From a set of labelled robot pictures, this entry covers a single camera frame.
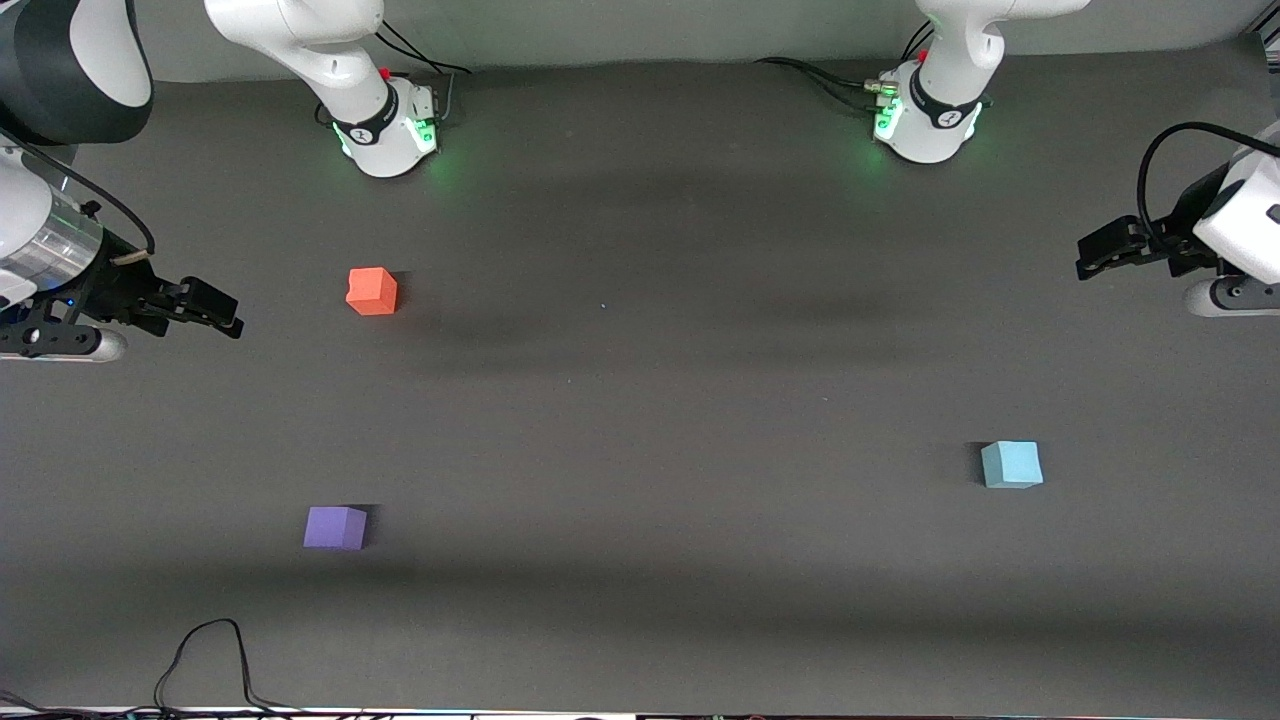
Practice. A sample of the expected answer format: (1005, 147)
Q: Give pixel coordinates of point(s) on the dark grey table mat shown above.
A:
(640, 500)

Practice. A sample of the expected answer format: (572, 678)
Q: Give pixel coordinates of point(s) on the aluminium frame rail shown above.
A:
(1272, 38)

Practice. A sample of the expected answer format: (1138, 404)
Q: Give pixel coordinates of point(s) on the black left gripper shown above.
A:
(1172, 233)

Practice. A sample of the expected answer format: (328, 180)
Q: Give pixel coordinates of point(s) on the orange foam block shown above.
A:
(371, 291)

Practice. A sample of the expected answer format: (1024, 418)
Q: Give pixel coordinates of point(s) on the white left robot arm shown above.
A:
(935, 120)

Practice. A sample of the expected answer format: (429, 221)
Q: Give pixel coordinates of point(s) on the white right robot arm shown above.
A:
(360, 90)

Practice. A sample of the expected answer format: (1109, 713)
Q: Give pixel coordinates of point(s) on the light blue foam block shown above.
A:
(1011, 464)

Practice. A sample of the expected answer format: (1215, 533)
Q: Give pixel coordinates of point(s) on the purple foam block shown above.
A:
(335, 528)

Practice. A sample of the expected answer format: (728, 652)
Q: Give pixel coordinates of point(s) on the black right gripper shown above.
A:
(118, 292)

